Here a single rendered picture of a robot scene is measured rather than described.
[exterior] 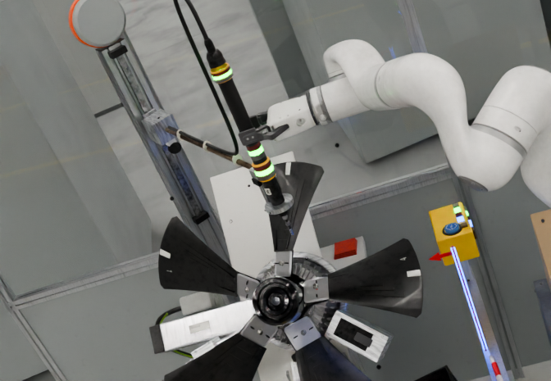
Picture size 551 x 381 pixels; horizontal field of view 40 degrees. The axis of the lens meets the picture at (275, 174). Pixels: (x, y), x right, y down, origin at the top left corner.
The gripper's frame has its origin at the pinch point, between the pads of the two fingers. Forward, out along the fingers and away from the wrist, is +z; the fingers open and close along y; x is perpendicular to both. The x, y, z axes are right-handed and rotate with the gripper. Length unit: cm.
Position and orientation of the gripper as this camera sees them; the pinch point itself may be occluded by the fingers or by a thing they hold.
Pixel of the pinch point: (248, 130)
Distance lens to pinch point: 168.7
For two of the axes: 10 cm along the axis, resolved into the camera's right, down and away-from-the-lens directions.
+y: 0.3, -4.8, 8.7
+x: -3.6, -8.2, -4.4
